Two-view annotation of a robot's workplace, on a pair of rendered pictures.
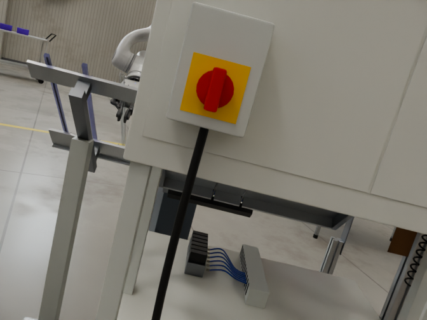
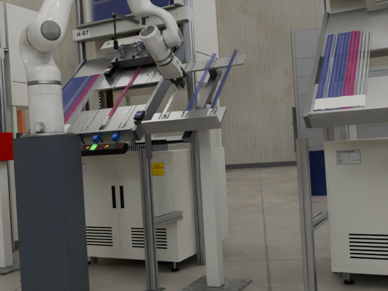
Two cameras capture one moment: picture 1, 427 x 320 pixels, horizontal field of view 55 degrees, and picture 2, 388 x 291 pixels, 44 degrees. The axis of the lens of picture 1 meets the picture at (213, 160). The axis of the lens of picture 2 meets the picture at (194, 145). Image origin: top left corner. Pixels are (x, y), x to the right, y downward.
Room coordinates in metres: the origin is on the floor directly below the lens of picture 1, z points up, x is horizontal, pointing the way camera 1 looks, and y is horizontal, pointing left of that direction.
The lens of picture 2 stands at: (3.23, 1.49, 0.63)
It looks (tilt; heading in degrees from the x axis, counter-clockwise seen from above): 0 degrees down; 211
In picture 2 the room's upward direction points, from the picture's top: 3 degrees counter-clockwise
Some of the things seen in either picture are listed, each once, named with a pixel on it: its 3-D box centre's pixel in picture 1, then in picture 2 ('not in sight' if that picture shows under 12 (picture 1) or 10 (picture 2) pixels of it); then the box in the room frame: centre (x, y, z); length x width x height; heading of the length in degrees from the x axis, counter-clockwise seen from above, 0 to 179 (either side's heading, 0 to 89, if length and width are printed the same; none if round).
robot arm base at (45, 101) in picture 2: not in sight; (46, 111); (1.99, 0.14, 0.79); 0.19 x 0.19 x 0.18
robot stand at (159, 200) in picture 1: (169, 220); (53, 233); (1.99, 0.14, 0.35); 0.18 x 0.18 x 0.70; 23
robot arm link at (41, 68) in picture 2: not in sight; (40, 55); (1.97, 0.11, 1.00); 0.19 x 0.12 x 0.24; 65
